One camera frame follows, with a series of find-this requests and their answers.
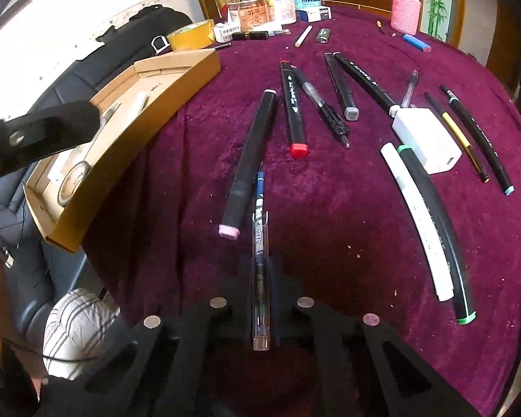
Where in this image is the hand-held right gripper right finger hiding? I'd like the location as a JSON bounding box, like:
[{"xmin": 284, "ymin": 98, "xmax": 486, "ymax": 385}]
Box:
[{"xmin": 269, "ymin": 256, "xmax": 482, "ymax": 417}]

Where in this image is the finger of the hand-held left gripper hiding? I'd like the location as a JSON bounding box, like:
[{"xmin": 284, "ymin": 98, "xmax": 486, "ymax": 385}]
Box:
[{"xmin": 0, "ymin": 101, "xmax": 102, "ymax": 185}]

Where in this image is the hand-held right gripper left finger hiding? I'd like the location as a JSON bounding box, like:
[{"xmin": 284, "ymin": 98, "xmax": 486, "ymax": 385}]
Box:
[{"xmin": 35, "ymin": 261, "xmax": 255, "ymax": 417}]

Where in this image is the clear pen with blue print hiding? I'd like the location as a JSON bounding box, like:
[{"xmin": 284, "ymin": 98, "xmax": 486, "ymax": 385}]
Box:
[{"xmin": 252, "ymin": 162, "xmax": 271, "ymax": 352}]

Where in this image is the cardboard box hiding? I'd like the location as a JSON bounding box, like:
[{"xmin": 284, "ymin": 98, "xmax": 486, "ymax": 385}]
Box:
[{"xmin": 24, "ymin": 49, "xmax": 221, "ymax": 253}]

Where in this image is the black marker with white cap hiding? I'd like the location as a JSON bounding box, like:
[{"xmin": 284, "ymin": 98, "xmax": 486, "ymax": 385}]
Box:
[{"xmin": 333, "ymin": 52, "xmax": 401, "ymax": 116}]

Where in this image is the black and yellow pen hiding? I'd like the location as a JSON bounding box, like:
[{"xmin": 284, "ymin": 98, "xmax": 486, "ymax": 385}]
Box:
[{"xmin": 424, "ymin": 91, "xmax": 490, "ymax": 183}]

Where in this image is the silver black pen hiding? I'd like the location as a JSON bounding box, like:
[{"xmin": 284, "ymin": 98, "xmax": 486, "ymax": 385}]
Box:
[{"xmin": 401, "ymin": 69, "xmax": 419, "ymax": 109}]

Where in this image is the brown patterned tape roll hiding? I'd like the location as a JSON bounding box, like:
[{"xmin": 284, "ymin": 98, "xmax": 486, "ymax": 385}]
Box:
[{"xmin": 57, "ymin": 161, "xmax": 92, "ymax": 206}]

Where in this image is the white pen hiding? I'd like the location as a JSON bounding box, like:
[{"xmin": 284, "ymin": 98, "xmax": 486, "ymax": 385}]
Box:
[{"xmin": 125, "ymin": 91, "xmax": 149, "ymax": 128}]

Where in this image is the purple velvet tablecloth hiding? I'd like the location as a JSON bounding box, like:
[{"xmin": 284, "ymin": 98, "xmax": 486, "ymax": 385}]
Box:
[{"xmin": 82, "ymin": 6, "xmax": 521, "ymax": 417}]

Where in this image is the black bag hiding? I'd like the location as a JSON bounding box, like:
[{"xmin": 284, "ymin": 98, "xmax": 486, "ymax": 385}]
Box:
[{"xmin": 71, "ymin": 4, "xmax": 192, "ymax": 80}]

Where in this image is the black leather chair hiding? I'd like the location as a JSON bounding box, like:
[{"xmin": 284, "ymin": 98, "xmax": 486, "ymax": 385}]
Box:
[{"xmin": 0, "ymin": 58, "xmax": 114, "ymax": 327}]

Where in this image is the black marker with pink cap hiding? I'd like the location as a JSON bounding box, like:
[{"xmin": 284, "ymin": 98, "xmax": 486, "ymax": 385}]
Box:
[{"xmin": 218, "ymin": 89, "xmax": 279, "ymax": 240}]

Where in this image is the white striped cloth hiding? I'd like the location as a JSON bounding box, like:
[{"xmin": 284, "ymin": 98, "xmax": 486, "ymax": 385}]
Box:
[{"xmin": 43, "ymin": 288, "xmax": 121, "ymax": 379}]

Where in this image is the yellow tape roll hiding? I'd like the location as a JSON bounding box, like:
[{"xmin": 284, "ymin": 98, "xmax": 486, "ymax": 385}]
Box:
[{"xmin": 167, "ymin": 19, "xmax": 218, "ymax": 51}]

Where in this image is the black marker with green cap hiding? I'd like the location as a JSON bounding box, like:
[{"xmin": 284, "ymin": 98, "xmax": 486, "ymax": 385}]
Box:
[{"xmin": 396, "ymin": 144, "xmax": 477, "ymax": 325}]

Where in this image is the black marker with red cap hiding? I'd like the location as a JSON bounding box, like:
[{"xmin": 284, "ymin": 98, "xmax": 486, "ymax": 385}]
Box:
[{"xmin": 280, "ymin": 59, "xmax": 309, "ymax": 159}]

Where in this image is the small white box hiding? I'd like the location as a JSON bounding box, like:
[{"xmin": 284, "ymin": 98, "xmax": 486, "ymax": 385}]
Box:
[{"xmin": 214, "ymin": 23, "xmax": 242, "ymax": 43}]

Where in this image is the black transparent gel pen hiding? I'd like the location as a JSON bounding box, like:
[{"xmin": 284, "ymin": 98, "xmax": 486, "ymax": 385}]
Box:
[{"xmin": 292, "ymin": 68, "xmax": 351, "ymax": 149}]

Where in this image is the white charger adapter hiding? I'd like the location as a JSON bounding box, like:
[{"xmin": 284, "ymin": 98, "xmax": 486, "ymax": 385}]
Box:
[{"xmin": 391, "ymin": 107, "xmax": 463, "ymax": 175}]

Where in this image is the black marker with grey cap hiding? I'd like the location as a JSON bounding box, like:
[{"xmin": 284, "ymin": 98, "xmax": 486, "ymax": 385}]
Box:
[{"xmin": 324, "ymin": 52, "xmax": 359, "ymax": 123}]

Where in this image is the clear jar with orange label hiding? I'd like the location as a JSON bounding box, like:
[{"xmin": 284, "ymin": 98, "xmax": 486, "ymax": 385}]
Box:
[{"xmin": 228, "ymin": 0, "xmax": 277, "ymax": 34}]

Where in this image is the white plastic jar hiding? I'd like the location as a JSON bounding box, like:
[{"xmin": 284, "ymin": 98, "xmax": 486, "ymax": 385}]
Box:
[{"xmin": 261, "ymin": 0, "xmax": 297, "ymax": 26}]

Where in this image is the black pen with teal tip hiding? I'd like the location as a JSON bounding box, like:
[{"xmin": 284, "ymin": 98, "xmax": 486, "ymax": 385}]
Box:
[{"xmin": 439, "ymin": 84, "xmax": 515, "ymax": 196}]

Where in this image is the white pencil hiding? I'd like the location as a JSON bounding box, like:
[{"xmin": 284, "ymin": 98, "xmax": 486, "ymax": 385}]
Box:
[{"xmin": 295, "ymin": 25, "xmax": 314, "ymax": 48}]

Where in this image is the blue and white box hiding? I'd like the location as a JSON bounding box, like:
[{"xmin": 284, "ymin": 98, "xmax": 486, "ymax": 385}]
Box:
[{"xmin": 296, "ymin": 6, "xmax": 333, "ymax": 23}]

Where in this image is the blue lighter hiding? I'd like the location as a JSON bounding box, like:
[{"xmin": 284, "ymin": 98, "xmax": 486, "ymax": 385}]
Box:
[{"xmin": 402, "ymin": 33, "xmax": 432, "ymax": 52}]

